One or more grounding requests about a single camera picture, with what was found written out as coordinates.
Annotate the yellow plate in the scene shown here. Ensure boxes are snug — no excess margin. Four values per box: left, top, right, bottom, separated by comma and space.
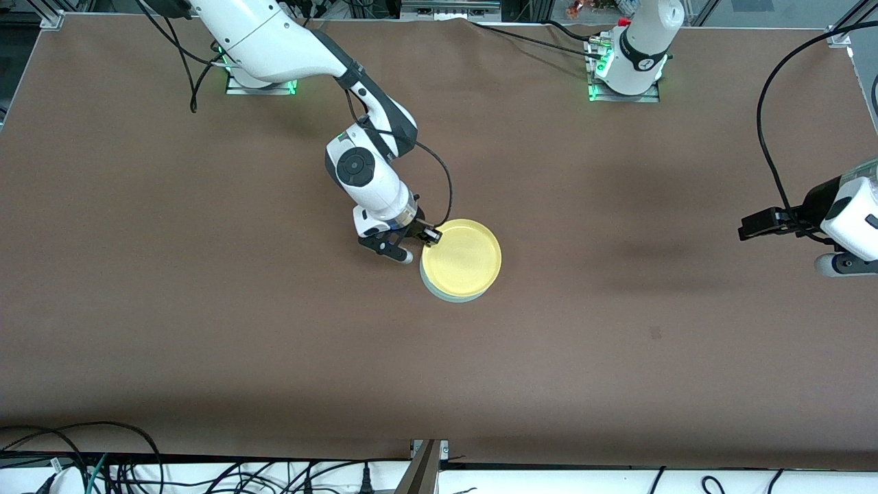
420, 219, 503, 298

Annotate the pale green plate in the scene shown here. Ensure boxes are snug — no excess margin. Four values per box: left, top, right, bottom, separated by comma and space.
419, 269, 492, 304

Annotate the brown table cover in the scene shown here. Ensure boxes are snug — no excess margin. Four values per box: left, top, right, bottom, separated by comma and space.
0, 14, 878, 471

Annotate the aluminium profile beam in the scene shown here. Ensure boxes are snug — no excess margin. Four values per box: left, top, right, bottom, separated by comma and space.
394, 439, 451, 494

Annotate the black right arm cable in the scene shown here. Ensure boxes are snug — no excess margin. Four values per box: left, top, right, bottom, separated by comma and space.
136, 0, 455, 228

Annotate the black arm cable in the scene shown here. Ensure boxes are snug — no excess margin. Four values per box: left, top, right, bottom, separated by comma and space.
136, 0, 455, 228
756, 19, 878, 235

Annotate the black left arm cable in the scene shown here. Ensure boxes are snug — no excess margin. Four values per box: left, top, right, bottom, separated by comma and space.
756, 19, 878, 235

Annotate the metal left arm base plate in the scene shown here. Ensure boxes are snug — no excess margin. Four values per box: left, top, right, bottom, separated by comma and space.
586, 38, 661, 104

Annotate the long black table cable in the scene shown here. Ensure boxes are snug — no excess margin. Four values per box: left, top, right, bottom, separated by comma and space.
468, 19, 606, 61

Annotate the grey metal frame bar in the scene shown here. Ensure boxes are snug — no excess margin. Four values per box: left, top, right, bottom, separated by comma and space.
401, 0, 503, 23

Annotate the short black table cable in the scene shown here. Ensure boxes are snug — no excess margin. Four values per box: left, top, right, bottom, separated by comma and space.
545, 19, 608, 42

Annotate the black cable bundle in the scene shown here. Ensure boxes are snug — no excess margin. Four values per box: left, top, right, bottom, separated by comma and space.
110, 458, 412, 494

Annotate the large black looped cable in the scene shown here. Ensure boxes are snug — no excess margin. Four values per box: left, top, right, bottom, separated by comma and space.
0, 421, 164, 494

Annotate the teal cable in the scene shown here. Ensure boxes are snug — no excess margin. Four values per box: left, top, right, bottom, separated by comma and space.
84, 453, 110, 494

